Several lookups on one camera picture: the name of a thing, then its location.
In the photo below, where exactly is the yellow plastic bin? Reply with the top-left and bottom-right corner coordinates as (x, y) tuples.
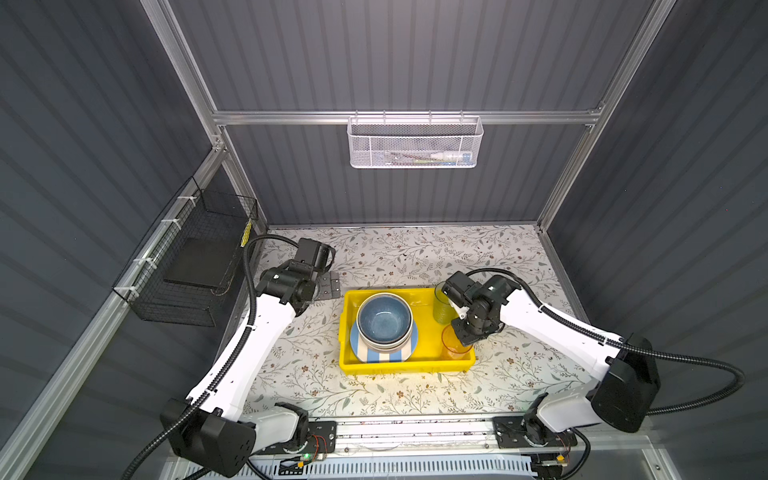
(338, 288), (476, 375)

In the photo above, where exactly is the dark blue bowl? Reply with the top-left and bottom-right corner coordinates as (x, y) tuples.
(356, 292), (414, 343)

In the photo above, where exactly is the frosted blue plastic cup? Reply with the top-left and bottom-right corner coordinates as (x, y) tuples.
(433, 282), (459, 325)

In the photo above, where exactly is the pink plastic cup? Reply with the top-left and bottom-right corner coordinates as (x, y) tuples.
(441, 325), (473, 360)

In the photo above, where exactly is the light green bowl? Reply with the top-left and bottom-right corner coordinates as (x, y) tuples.
(352, 326), (415, 353)

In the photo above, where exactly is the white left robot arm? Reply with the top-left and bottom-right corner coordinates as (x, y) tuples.
(161, 236), (335, 478)

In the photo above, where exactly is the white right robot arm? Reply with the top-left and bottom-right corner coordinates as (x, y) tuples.
(441, 271), (660, 445)

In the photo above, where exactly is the yellow tag on basket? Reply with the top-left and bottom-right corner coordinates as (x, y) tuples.
(240, 219), (253, 248)

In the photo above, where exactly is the floral patterned table mat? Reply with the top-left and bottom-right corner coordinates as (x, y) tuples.
(244, 226), (589, 417)

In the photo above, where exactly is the white tube in basket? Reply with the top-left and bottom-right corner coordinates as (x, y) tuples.
(430, 151), (473, 165)

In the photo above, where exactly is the black wire basket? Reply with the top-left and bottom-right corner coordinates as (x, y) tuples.
(113, 180), (259, 328)

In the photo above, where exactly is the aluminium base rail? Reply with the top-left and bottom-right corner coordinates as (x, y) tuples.
(167, 412), (661, 480)

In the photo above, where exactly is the white wire mesh basket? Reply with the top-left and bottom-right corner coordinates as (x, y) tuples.
(346, 113), (484, 169)

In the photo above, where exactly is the right black corrugated cable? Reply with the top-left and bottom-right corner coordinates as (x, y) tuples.
(464, 268), (746, 416)

